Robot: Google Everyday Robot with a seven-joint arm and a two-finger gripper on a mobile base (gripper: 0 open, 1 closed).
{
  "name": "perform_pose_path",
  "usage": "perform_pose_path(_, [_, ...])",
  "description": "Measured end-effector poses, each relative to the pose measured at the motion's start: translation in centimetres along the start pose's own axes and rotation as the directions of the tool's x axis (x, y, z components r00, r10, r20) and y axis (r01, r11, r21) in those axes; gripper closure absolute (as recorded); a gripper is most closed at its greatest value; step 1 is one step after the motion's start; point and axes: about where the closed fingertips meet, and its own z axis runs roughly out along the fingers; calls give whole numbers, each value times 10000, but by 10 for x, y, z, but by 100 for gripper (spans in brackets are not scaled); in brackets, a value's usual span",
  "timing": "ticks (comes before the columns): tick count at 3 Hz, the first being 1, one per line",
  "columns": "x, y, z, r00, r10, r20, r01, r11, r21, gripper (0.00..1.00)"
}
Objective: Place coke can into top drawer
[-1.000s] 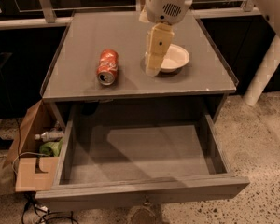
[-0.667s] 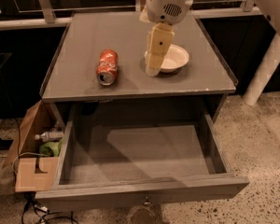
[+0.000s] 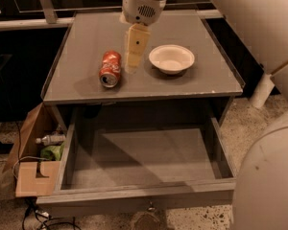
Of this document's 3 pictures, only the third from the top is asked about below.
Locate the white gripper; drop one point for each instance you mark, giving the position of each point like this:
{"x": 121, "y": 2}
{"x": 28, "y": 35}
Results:
{"x": 140, "y": 6}

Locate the red coke can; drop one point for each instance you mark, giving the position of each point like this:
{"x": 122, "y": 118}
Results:
{"x": 110, "y": 71}

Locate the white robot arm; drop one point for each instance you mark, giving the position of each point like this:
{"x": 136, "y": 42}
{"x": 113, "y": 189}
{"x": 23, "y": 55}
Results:
{"x": 260, "y": 199}

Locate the open grey top drawer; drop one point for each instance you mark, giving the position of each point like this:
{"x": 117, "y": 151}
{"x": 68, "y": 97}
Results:
{"x": 111, "y": 166}

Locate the white bowl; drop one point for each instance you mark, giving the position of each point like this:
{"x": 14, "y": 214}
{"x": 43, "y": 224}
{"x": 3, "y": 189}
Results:
{"x": 171, "y": 59}

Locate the grey cabinet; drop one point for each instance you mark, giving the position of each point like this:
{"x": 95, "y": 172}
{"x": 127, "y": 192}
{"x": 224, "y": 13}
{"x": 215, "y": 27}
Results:
{"x": 75, "y": 78}

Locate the clear plastic bottle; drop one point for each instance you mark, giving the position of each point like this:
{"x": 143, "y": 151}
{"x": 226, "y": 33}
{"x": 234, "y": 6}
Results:
{"x": 51, "y": 140}

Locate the green plastic bag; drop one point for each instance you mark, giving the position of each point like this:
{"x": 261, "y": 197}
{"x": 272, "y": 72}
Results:
{"x": 53, "y": 153}

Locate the brown cardboard box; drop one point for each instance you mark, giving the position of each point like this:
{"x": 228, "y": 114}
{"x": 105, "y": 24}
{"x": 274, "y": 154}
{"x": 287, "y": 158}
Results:
{"x": 34, "y": 175}

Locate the metal railing frame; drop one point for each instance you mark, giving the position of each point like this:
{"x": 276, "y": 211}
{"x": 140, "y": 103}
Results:
{"x": 38, "y": 13}

